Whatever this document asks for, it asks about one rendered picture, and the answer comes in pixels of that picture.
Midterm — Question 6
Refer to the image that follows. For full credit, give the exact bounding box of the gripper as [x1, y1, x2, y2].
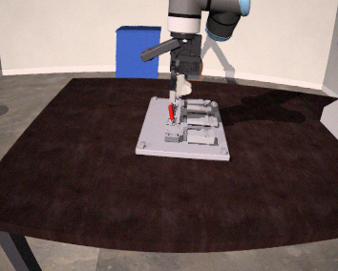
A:
[170, 31, 202, 108]

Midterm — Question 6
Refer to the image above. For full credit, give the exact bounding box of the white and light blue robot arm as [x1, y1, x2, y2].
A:
[140, 0, 251, 62]

